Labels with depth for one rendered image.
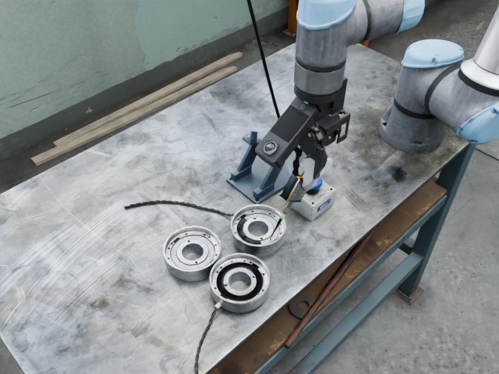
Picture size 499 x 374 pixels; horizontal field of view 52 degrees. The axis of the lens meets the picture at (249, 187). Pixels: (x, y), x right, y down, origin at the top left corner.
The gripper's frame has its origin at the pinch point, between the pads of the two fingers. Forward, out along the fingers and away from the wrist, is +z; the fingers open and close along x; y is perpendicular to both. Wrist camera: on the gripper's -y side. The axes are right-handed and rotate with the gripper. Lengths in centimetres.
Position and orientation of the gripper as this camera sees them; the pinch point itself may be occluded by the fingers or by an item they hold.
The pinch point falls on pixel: (298, 182)
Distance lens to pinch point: 92.0
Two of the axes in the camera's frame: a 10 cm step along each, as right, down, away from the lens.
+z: 0.0, 7.1, 7.1
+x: -6.6, -5.3, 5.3
